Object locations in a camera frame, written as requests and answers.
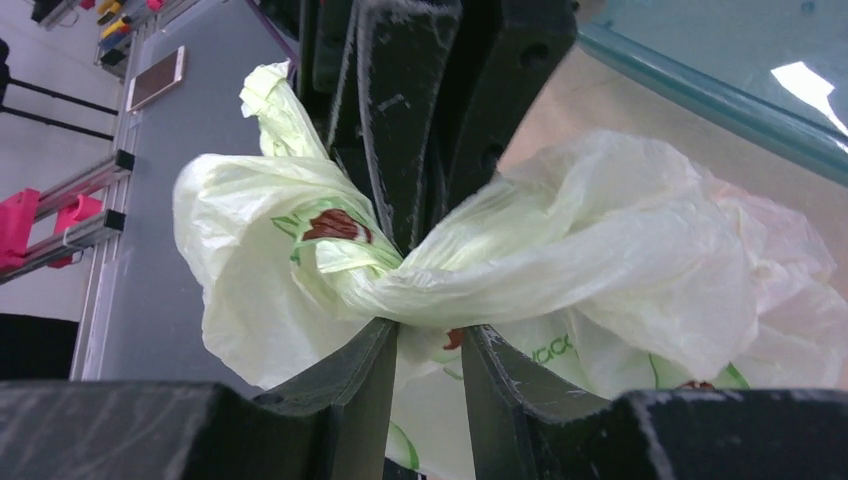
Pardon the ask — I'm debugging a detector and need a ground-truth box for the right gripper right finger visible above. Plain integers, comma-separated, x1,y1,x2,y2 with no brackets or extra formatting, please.
462,326,847,479

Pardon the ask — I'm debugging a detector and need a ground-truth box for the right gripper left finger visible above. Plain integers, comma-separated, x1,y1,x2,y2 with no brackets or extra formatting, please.
1,319,397,479

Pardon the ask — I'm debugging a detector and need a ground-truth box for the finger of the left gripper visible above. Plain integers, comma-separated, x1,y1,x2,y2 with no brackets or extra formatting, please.
430,0,578,219
327,1,462,254

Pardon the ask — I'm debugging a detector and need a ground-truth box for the light green plastic bag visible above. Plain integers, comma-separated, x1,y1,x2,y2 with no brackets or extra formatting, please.
173,63,847,479

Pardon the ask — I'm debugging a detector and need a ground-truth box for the teal plastic bin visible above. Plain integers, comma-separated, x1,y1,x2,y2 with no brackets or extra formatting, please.
577,1,847,184

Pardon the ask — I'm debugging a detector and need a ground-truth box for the gold smartphone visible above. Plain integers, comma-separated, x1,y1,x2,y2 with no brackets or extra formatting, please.
125,46,186,112

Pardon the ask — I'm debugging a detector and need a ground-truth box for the pink plastic part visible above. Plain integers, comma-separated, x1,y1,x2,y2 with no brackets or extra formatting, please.
1,188,104,274

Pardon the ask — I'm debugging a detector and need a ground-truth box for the aluminium frame rail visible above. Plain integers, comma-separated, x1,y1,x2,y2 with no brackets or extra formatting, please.
1,150,135,381

